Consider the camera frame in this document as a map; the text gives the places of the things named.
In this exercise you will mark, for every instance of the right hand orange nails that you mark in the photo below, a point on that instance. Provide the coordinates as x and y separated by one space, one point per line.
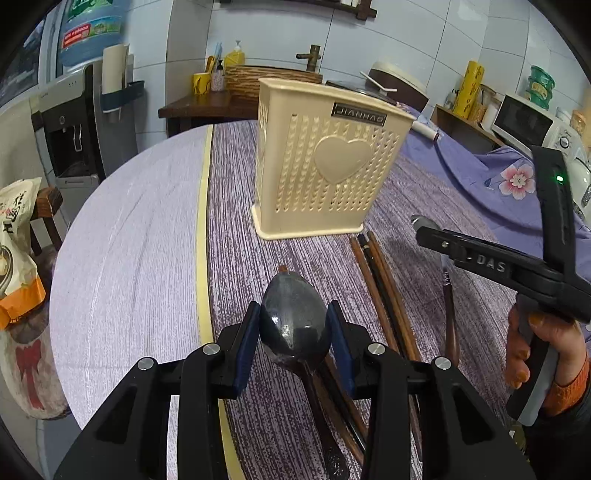
566 338

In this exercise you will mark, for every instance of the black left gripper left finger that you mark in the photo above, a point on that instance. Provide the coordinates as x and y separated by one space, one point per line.
127 436

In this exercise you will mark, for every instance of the yellow roll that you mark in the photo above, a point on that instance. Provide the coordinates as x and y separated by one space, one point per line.
469 89

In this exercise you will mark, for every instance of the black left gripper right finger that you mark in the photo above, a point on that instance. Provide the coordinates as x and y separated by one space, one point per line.
461 436

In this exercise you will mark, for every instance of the dark brown wooden chopstick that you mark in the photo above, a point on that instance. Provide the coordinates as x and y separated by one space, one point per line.
383 295

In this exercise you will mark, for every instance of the snack bag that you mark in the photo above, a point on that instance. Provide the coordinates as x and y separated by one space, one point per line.
21 287

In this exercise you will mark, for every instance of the cream plastic utensil holder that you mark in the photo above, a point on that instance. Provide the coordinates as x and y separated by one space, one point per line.
322 157

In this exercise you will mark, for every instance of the wooden wall shelf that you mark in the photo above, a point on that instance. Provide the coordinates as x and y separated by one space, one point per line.
358 10

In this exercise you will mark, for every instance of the purple floral cloth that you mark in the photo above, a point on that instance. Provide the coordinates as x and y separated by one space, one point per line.
463 190

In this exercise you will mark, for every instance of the brass faucet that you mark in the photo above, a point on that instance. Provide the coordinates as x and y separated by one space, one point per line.
311 57

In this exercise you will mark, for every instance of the blue water bottle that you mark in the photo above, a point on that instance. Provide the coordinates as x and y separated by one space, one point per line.
88 27

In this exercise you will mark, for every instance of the purple striped table mat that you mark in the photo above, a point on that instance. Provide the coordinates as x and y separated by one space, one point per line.
271 421

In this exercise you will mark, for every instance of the water dispenser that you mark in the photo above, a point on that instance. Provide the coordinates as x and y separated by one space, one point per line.
84 135

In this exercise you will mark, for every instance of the yellow mug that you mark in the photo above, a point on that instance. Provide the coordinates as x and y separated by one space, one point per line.
201 83

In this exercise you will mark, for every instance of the steel spoon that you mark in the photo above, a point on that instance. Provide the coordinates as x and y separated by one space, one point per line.
294 331

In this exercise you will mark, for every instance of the white cooking pot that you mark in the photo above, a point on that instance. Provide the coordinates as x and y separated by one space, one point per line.
361 89

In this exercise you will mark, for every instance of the wooden side shelf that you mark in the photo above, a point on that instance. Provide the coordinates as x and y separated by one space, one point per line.
468 134

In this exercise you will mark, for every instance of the reddish brown wooden chopstick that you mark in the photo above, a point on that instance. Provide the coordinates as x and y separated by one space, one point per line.
400 314

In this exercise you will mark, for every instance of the brown rice cooker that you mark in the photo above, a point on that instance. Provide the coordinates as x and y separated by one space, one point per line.
399 85

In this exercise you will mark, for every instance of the white microwave oven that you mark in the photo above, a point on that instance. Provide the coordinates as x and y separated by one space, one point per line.
522 124

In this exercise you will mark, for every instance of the wooden stool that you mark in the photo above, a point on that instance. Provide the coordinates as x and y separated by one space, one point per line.
47 205

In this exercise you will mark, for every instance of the green stacked cups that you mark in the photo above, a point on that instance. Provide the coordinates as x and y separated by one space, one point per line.
540 87

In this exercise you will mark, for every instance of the yellow soap bottle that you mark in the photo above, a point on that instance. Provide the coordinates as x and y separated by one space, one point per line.
235 56

